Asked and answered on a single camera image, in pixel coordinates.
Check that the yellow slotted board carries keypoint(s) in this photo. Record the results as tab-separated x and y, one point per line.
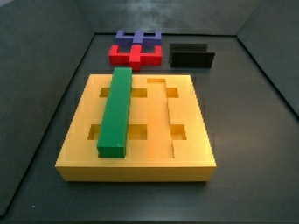
169	147

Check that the green long block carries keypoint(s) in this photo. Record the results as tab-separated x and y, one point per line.
113	136

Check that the red comb-shaped block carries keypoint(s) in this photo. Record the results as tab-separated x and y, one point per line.
135	58

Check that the purple comb-shaped block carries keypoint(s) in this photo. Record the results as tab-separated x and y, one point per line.
139	38

